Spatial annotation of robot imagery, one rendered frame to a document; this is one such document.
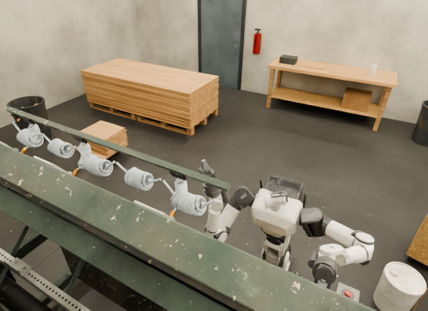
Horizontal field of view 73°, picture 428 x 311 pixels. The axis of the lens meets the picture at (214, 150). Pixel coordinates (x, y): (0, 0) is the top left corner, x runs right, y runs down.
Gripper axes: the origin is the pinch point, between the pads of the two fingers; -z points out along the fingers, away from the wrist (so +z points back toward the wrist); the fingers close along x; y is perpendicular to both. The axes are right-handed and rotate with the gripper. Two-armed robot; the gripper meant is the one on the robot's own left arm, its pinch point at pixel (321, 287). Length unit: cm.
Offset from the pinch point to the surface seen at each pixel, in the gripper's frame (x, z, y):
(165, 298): 3, -38, 39
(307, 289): -23, -46, 5
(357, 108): -95, 491, 6
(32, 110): 22, 180, 441
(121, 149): -32, -30, 71
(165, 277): -1, -35, 43
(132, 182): -23, -31, 64
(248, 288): -19, -48, 16
